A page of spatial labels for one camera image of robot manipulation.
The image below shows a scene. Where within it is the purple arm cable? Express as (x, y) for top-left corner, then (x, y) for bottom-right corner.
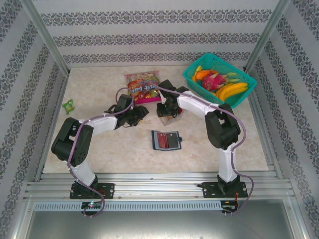
(66, 87), (134, 219)
(156, 86), (255, 217)

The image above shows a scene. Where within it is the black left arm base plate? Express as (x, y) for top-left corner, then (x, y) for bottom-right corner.
(69, 183), (115, 200)

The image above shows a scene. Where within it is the small yellow fruit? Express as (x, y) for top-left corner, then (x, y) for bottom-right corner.
(191, 65), (203, 83)

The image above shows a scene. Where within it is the yellow banana bunch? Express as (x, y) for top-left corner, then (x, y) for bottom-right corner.
(214, 82), (249, 102)

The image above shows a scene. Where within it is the blue card holder wallet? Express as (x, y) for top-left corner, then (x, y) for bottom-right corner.
(151, 129), (183, 151)

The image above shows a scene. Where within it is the teal plastic basket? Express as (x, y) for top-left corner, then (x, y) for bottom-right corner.
(182, 52), (258, 109)

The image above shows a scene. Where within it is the red credit card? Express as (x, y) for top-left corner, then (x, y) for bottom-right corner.
(155, 131), (168, 149)

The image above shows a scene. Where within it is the aluminium side rail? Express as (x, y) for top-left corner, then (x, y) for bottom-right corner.
(248, 71), (284, 179)
(33, 72), (70, 182)

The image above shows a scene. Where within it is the colourful fruit candy bag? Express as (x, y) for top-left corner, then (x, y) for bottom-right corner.
(124, 70), (165, 105)

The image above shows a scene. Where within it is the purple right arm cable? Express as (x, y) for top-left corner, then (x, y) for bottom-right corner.
(156, 86), (255, 217)

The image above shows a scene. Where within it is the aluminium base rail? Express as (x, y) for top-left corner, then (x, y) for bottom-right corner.
(23, 171), (294, 200)

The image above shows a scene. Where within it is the small green candy wrapper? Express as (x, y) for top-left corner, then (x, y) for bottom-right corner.
(62, 99), (77, 116)

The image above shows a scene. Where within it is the aluminium frame post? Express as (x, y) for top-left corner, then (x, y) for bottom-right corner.
(243, 0), (292, 73)
(19, 0), (71, 77)

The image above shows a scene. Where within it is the orange mango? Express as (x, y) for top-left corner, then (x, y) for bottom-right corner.
(195, 69), (212, 82)

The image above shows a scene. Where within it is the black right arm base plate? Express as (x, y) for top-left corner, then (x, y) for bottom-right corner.
(201, 181), (249, 199)

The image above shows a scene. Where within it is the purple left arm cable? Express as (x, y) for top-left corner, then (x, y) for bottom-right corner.
(66, 87), (134, 219)

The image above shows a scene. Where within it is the small circuit board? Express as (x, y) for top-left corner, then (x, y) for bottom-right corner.
(221, 201), (239, 212)
(81, 201), (102, 209)

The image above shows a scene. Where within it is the black credit card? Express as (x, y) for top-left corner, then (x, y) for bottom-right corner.
(166, 131), (179, 149)

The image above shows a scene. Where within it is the slotted grey cable duct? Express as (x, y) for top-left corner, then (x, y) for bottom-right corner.
(33, 201), (222, 212)

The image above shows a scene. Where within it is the pink dragon fruit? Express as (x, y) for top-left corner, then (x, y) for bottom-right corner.
(201, 69), (242, 92)

